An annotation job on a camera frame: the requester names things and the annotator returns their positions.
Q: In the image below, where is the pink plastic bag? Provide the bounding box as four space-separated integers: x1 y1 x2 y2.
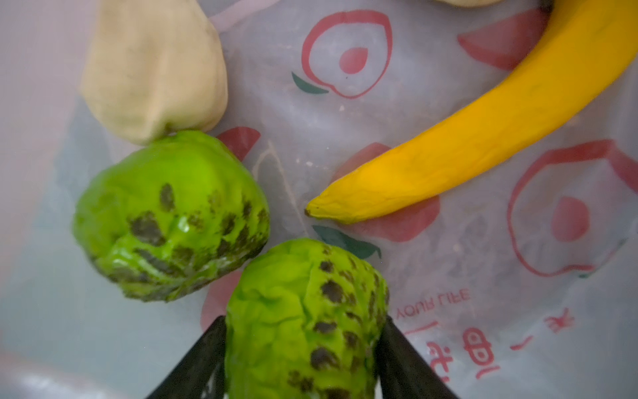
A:
1 1 637 398

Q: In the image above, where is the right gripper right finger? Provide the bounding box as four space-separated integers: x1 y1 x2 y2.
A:
375 316 458 399

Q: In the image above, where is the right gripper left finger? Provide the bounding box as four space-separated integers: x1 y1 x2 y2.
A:
147 316 226 399

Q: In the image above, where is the cream fake fruit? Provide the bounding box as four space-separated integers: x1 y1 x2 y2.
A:
80 1 229 146

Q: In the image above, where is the green fake fruit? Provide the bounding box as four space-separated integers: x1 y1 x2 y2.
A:
225 238 390 398
71 131 270 302

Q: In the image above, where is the yellow fake banana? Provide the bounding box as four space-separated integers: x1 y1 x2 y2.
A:
305 1 637 224

